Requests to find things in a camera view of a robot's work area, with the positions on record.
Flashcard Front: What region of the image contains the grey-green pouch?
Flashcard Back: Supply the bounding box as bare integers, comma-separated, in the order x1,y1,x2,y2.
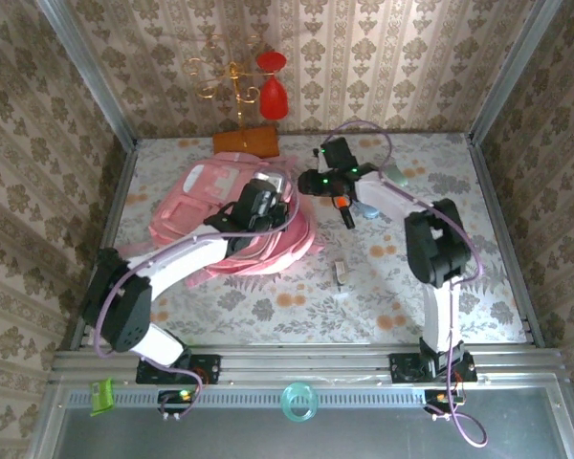
385,164,409,186

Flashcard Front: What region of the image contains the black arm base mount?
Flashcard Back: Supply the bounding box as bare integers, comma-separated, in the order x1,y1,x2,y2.
136,353,221,384
389,352,478,383

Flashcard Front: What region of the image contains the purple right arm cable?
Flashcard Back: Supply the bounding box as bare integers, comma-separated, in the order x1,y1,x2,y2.
329,120,489,448

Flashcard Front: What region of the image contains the aluminium frame post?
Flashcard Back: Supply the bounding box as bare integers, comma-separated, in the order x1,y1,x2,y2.
468,0,563,144
35,0,138,152

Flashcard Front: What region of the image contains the black marker orange cap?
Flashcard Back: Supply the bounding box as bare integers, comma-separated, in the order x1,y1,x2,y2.
334,195,356,230

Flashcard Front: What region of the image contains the aluminium side rail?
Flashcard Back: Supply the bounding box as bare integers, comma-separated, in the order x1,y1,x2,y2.
468,138,546,348
69,142,138,350

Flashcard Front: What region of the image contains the aluminium front rail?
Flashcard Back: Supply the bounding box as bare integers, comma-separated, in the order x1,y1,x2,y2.
47,347,568,389

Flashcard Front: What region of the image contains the gold wire stand wooden base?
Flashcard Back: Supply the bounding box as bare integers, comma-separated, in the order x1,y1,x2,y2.
184,33,281,158

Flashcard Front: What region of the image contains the black electronics board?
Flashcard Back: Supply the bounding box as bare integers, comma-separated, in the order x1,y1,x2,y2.
157,389,197,416
424,389,465,413

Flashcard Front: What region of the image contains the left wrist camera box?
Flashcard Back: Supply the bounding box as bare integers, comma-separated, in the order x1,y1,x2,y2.
252,170,284,195

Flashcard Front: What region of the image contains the pink school backpack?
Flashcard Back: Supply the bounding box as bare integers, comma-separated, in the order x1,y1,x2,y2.
119,151,324,288

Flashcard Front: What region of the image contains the metal tray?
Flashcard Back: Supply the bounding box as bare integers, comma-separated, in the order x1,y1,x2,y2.
26,384,574,459

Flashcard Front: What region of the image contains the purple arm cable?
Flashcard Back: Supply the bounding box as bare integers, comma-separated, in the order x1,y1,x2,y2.
93,162,302,422
329,120,489,448

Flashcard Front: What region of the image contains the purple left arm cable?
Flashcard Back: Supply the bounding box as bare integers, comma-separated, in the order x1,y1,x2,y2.
93,162,302,422

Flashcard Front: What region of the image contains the teal tape ring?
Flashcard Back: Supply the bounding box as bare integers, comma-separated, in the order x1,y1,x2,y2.
280,381,320,423

